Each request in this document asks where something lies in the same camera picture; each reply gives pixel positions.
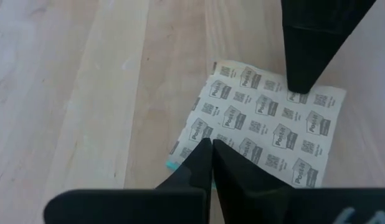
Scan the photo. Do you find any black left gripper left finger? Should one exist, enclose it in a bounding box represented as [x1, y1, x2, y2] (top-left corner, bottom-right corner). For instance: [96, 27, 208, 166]
[44, 138, 214, 224]

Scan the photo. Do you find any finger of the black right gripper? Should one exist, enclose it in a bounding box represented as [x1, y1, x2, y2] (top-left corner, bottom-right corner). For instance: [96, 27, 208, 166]
[280, 0, 377, 94]

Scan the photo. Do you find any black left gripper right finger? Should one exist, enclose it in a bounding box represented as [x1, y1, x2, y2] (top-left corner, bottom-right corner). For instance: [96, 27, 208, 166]
[212, 139, 385, 224]

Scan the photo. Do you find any teal sticky note pad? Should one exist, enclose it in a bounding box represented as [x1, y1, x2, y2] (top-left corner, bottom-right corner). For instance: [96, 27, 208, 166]
[166, 59, 347, 189]

